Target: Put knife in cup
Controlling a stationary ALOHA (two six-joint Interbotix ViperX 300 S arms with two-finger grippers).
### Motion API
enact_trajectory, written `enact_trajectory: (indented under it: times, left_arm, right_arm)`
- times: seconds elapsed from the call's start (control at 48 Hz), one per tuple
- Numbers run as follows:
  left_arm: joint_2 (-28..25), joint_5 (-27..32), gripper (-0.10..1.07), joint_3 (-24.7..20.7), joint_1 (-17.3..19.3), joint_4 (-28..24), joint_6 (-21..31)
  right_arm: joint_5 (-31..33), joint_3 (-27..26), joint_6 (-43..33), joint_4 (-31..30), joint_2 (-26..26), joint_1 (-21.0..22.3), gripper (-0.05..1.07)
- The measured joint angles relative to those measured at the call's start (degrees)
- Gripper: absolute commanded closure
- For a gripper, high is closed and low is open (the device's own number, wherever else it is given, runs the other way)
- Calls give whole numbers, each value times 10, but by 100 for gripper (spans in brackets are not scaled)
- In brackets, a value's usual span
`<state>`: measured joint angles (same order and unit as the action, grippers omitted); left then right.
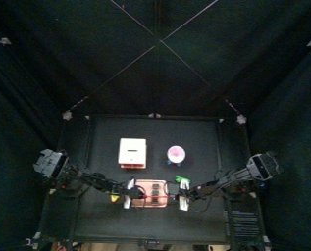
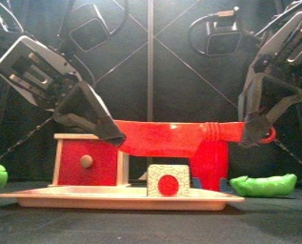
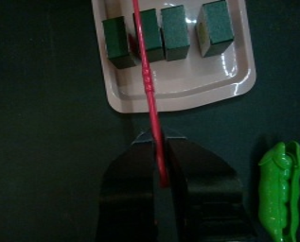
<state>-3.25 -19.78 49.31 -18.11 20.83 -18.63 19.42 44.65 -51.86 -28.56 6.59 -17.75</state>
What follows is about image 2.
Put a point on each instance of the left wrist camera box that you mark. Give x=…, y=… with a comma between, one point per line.
x=89, y=30

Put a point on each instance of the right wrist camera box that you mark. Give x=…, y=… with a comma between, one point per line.
x=224, y=39

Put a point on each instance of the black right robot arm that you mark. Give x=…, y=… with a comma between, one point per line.
x=285, y=12

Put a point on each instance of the red plastic cup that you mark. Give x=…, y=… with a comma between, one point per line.
x=211, y=168

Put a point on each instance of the white plastic tray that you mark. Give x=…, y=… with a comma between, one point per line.
x=116, y=198

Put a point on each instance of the red toy knife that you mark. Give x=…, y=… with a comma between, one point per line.
x=167, y=138

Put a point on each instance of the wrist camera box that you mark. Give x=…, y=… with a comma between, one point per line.
x=224, y=39
x=89, y=30

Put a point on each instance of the wooden box red drawer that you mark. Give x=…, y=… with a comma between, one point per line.
x=88, y=163

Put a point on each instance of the white cube red circle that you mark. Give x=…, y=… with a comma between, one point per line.
x=169, y=181

